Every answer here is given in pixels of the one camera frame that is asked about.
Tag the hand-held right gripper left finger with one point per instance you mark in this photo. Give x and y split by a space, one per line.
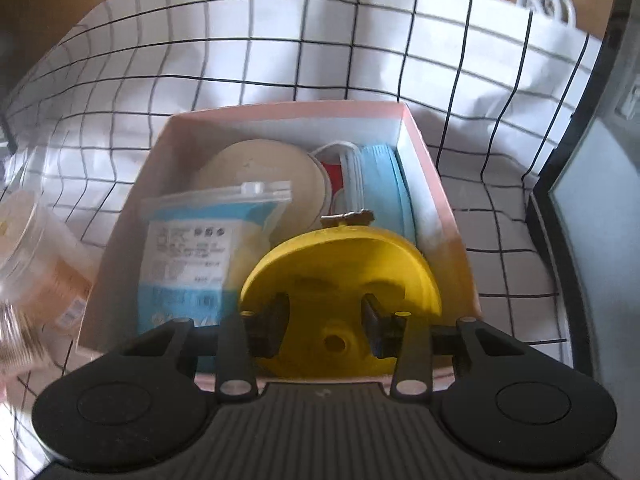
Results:
270 325

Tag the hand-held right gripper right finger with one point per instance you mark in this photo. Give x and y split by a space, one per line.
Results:
372 325

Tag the clear plastic jar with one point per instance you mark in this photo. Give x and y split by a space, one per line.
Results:
35 260

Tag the pink cardboard box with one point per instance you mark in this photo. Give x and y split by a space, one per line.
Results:
450 240

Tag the blue and yellow zip bag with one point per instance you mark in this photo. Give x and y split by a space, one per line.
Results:
190 240

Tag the red packet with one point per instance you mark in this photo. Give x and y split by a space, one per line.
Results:
331 175

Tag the stack of blue face masks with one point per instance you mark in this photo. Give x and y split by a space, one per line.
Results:
385 185

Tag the beige round puff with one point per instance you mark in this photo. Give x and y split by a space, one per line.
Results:
260 165

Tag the black framed monitor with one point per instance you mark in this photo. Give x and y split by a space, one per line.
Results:
600 210

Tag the green jar with yellow lid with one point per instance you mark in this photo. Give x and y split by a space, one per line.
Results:
325 270

